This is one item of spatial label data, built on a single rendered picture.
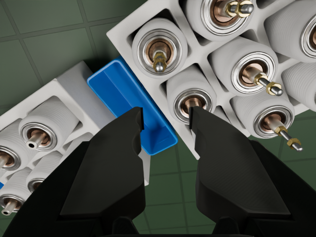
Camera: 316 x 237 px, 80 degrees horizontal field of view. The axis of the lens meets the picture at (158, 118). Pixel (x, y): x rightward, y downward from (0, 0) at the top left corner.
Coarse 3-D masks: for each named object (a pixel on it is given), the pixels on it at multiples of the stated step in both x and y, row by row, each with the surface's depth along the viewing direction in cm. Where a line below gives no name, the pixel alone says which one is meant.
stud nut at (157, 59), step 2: (156, 58) 25; (158, 58) 25; (160, 58) 25; (162, 58) 25; (156, 60) 24; (158, 60) 24; (160, 60) 24; (162, 60) 24; (164, 60) 25; (154, 62) 25; (156, 62) 25; (162, 62) 25; (164, 62) 25; (152, 64) 25; (154, 64) 25; (164, 64) 25; (166, 64) 25; (152, 66) 25; (154, 66) 25; (164, 66) 25; (154, 68) 25; (164, 68) 25; (164, 70) 25
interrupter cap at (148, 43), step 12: (144, 36) 30; (156, 36) 30; (168, 36) 30; (144, 48) 31; (168, 48) 32; (180, 48) 31; (144, 60) 32; (168, 60) 32; (180, 60) 32; (156, 72) 33; (168, 72) 33
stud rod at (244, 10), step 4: (236, 4) 24; (244, 4) 22; (248, 4) 21; (252, 4) 21; (232, 8) 25; (244, 8) 21; (248, 8) 21; (252, 8) 21; (232, 12) 25; (244, 12) 21; (248, 12) 21
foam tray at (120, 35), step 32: (160, 0) 34; (256, 0) 42; (288, 0) 34; (128, 32) 37; (192, 32) 37; (256, 32) 37; (128, 64) 40; (288, 64) 40; (160, 96) 44; (224, 96) 43; (288, 96) 48
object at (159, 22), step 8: (144, 24) 37; (152, 24) 30; (160, 24) 30; (168, 24) 30; (144, 32) 30; (176, 32) 30; (136, 40) 31; (184, 40) 31; (136, 48) 32; (184, 48) 32; (136, 56) 32; (184, 56) 32; (136, 64) 33; (144, 72) 34; (176, 72) 34
